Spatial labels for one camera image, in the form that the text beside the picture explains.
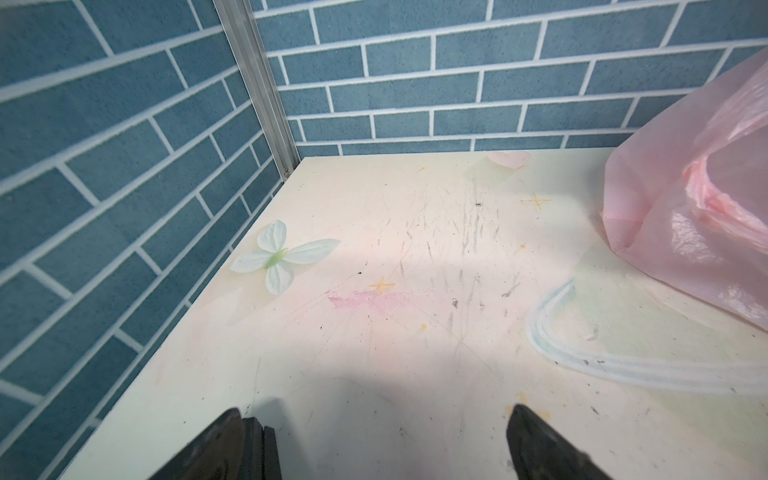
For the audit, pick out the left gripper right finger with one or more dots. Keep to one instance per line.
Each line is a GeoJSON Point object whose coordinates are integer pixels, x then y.
{"type": "Point", "coordinates": [540, 452]}

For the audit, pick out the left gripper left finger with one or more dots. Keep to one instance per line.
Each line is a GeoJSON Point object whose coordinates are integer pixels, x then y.
{"type": "Point", "coordinates": [231, 447]}

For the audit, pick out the pink plastic bag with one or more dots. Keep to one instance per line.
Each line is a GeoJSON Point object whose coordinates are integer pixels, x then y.
{"type": "Point", "coordinates": [685, 197]}

